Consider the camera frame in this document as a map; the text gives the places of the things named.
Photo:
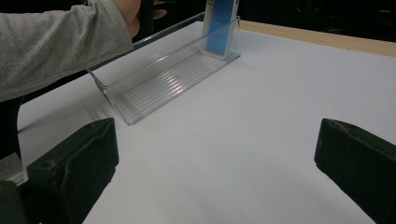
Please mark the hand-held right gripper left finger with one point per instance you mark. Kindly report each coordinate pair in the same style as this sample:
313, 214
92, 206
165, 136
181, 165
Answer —
74, 168

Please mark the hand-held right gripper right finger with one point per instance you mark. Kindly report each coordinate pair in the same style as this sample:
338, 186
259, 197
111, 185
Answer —
361, 168

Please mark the clear plastic tray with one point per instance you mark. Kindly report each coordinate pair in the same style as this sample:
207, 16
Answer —
162, 87

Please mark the iridescent phone case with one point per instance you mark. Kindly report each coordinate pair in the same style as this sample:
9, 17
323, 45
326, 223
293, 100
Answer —
219, 31

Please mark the white table board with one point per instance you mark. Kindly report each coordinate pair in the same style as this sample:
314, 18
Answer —
249, 124

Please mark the wooden table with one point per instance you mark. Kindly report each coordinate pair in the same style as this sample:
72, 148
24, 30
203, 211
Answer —
311, 37

